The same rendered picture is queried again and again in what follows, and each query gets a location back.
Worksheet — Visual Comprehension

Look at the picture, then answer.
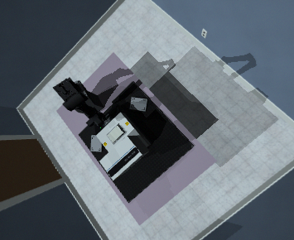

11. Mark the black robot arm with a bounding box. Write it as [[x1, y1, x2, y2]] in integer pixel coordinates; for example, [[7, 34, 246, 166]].
[[53, 78, 104, 127]]

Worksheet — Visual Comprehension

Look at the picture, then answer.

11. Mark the white multi-well plate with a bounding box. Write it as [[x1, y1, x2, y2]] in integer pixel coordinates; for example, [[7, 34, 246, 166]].
[[107, 125, 124, 142]]

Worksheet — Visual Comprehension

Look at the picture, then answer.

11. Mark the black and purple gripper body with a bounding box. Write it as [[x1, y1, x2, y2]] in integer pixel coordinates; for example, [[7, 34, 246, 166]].
[[98, 110, 107, 120]]

